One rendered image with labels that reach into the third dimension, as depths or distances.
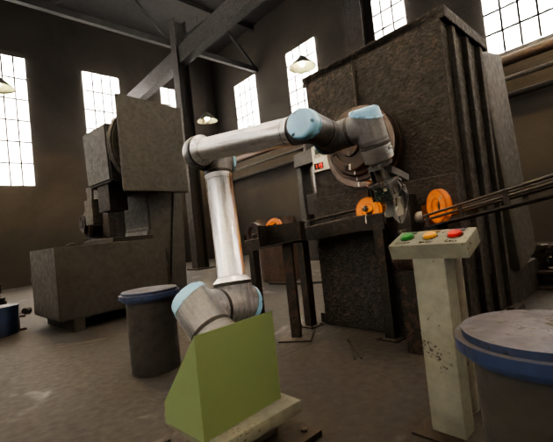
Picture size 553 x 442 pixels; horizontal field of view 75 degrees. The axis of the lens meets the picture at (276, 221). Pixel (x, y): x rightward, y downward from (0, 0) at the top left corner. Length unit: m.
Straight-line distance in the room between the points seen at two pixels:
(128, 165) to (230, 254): 2.82
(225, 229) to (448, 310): 0.82
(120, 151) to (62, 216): 7.52
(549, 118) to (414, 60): 5.99
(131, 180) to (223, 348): 3.14
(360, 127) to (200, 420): 0.93
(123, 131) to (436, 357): 3.63
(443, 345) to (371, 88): 1.63
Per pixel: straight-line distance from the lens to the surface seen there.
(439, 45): 2.27
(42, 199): 11.46
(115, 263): 3.71
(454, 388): 1.27
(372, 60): 2.46
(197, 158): 1.39
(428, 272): 1.19
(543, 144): 8.09
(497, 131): 2.79
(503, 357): 0.74
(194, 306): 1.27
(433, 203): 1.83
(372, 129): 1.11
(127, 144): 4.15
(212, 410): 1.14
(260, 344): 1.21
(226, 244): 1.41
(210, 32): 8.76
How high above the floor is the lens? 0.66
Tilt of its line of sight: 2 degrees up
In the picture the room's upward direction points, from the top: 6 degrees counter-clockwise
